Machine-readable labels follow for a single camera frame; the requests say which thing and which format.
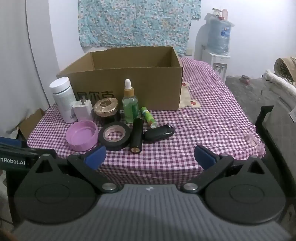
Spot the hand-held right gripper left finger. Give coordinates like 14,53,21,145
30,146,119,194

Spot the white padded roll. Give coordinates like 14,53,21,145
262,70,296,123

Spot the green dropper bottle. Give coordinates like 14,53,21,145
122,79,139,123

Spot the small cardboard box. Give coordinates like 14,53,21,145
7,108,47,139

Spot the brown cardboard box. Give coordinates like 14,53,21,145
56,46,184,111

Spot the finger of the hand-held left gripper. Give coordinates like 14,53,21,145
0,136,56,159

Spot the white plastic bottle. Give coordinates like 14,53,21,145
49,77,78,123

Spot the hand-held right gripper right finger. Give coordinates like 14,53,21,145
180,145,266,193

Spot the white charger plug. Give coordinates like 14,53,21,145
72,100,94,122

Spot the black grey chair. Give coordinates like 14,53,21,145
253,105,296,223

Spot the blue floral wall cloth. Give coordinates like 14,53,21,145
77,0,201,56

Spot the black cylindrical tube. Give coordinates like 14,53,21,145
130,118,144,153

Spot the white water dispenser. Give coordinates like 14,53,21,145
201,45,232,84

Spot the purple checkered tablecloth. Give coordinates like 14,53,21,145
26,57,266,186

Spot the pink plastic lid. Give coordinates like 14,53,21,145
66,120,97,151

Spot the black tape roll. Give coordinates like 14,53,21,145
98,122,132,151

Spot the wicker basket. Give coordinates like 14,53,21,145
274,57,296,82

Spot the green lip balm tube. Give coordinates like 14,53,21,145
141,107,158,129

